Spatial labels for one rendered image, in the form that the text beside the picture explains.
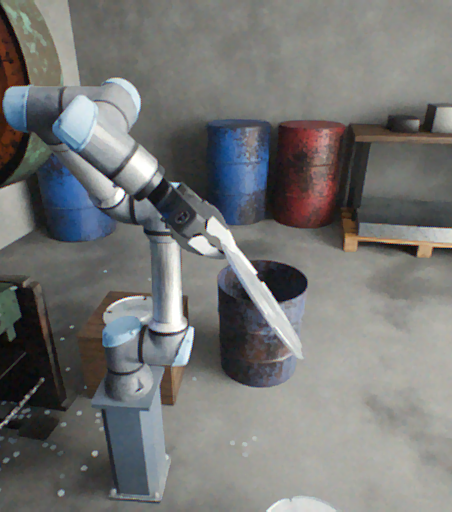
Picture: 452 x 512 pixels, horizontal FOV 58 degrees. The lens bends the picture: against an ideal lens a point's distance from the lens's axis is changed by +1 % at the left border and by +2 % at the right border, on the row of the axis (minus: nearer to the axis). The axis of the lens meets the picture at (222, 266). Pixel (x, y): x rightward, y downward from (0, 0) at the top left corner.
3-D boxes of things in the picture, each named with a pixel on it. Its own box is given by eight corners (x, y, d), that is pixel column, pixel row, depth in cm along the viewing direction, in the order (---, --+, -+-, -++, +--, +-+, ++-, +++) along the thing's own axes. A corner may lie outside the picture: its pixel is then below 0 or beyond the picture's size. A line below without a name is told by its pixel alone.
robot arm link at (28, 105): (106, 191, 116) (5, 64, 69) (143, 193, 115) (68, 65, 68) (100, 229, 113) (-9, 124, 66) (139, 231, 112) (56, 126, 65)
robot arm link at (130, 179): (140, 148, 61) (106, 188, 63) (163, 169, 64) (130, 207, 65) (138, 140, 68) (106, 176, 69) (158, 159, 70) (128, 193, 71)
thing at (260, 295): (290, 326, 98) (293, 324, 97) (314, 388, 69) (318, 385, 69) (221, 229, 93) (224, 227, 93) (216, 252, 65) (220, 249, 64)
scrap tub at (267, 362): (301, 341, 222) (309, 263, 200) (297, 397, 185) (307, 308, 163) (226, 332, 229) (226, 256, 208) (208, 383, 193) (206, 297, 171)
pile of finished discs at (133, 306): (174, 299, 195) (174, 297, 194) (159, 335, 169) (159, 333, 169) (116, 295, 198) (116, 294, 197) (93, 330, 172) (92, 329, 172)
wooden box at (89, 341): (190, 351, 214) (187, 295, 198) (174, 405, 180) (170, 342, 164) (117, 346, 218) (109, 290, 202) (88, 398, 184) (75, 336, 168)
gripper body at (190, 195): (205, 200, 77) (156, 156, 71) (215, 215, 69) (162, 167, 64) (178, 229, 78) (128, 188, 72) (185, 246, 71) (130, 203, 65)
